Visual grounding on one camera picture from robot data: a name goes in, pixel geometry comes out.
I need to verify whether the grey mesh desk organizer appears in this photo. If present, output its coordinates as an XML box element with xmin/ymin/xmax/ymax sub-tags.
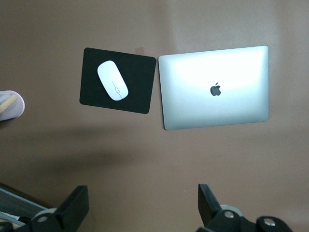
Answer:
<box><xmin>0</xmin><ymin>182</ymin><xmax>56</xmax><ymax>232</ymax></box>

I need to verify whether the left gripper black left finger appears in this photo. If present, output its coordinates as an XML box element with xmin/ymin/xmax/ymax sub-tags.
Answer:
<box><xmin>0</xmin><ymin>185</ymin><xmax>90</xmax><ymax>232</ymax></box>

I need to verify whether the black mouse pad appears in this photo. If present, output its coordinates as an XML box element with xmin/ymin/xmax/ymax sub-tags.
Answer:
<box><xmin>79</xmin><ymin>47</ymin><xmax>157</xmax><ymax>114</ymax></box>

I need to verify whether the beige pen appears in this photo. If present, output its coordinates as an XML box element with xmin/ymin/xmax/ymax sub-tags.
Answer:
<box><xmin>0</xmin><ymin>94</ymin><xmax>18</xmax><ymax>113</ymax></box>

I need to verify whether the white computer mouse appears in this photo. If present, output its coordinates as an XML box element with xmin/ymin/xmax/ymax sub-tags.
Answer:
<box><xmin>97</xmin><ymin>60</ymin><xmax>129</xmax><ymax>101</ymax></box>

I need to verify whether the silver laptop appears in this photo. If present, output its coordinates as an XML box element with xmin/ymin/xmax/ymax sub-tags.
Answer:
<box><xmin>158</xmin><ymin>45</ymin><xmax>269</xmax><ymax>131</ymax></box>

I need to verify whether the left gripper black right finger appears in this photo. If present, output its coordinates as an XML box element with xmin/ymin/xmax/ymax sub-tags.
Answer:
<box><xmin>197</xmin><ymin>183</ymin><xmax>293</xmax><ymax>232</ymax></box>

